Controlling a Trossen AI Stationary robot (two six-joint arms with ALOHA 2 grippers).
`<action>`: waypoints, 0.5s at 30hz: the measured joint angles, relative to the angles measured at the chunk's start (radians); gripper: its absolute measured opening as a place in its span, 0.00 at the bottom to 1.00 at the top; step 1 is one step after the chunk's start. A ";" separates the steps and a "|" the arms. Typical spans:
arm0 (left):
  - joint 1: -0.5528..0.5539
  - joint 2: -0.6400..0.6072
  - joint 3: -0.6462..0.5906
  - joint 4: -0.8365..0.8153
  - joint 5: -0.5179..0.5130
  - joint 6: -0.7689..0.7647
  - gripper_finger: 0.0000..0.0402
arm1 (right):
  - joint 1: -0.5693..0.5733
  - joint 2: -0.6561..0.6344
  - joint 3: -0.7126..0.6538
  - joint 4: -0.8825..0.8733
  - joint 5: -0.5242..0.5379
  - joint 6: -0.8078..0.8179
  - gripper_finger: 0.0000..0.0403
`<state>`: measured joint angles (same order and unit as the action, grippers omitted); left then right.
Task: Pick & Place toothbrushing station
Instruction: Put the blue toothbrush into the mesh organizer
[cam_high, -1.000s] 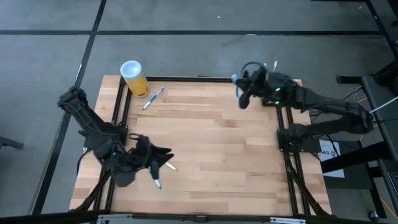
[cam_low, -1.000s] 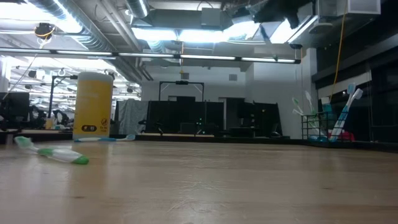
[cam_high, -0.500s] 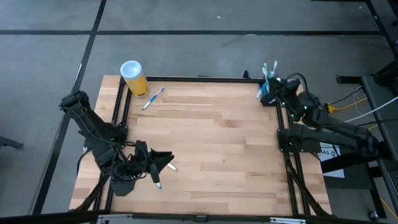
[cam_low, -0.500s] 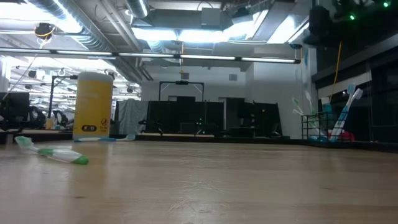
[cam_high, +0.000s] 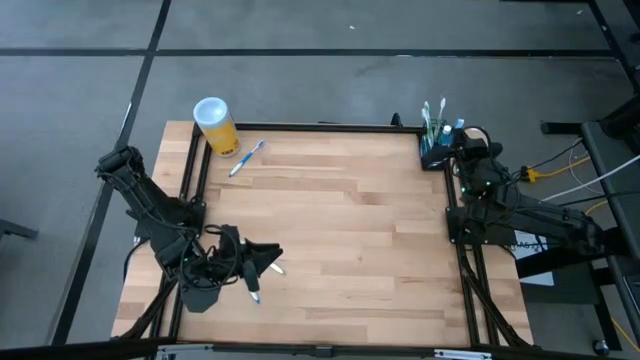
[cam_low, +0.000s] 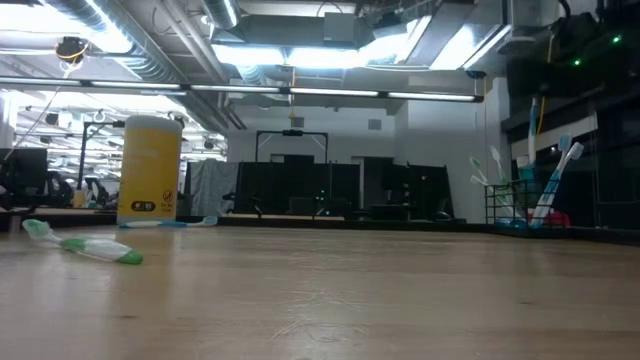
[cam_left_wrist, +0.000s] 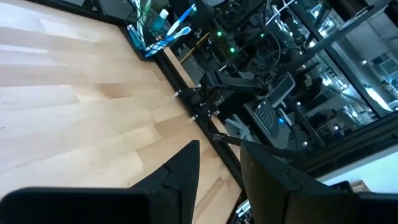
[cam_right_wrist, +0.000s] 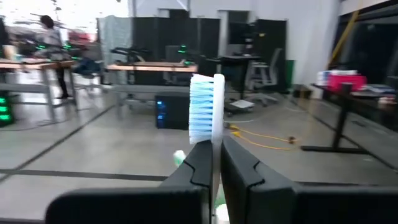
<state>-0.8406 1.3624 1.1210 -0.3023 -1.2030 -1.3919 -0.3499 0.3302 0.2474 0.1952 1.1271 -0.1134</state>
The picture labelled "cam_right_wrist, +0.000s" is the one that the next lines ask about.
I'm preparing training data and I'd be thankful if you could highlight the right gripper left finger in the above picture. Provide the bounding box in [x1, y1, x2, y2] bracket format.
[45, 139, 215, 224]

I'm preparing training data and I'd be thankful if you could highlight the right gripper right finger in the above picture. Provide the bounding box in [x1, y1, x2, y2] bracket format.
[220, 136, 398, 224]

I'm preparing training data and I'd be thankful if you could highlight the blue and white toothbrush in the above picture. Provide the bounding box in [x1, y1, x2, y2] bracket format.
[188, 73, 226, 200]

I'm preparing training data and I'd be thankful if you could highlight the black desk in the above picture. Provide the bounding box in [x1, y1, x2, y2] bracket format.
[300, 81, 398, 156]

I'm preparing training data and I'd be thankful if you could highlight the black computer tower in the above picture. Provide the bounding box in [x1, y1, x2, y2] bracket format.
[154, 93, 191, 130]

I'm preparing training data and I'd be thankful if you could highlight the grey office chair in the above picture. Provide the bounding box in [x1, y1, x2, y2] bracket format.
[245, 48, 284, 106]

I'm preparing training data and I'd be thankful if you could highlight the red box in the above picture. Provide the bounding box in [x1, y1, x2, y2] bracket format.
[326, 73, 368, 93]

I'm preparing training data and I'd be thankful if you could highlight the wooden workbench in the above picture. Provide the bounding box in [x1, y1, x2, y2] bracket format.
[0, 58, 76, 121]
[105, 61, 199, 94]

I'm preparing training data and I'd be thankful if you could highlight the grey curtain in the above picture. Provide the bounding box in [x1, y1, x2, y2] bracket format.
[98, 15, 134, 65]

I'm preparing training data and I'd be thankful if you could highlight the person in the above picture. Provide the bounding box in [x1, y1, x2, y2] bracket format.
[34, 14, 74, 99]

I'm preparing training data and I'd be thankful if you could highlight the yellow floor extension cable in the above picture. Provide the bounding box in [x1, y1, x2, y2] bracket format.
[228, 123, 297, 152]

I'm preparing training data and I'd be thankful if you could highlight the black partition wall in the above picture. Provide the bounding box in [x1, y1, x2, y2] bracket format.
[132, 17, 220, 85]

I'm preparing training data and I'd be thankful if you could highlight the yellow hanging cable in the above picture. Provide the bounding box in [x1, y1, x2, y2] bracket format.
[326, 8, 362, 68]

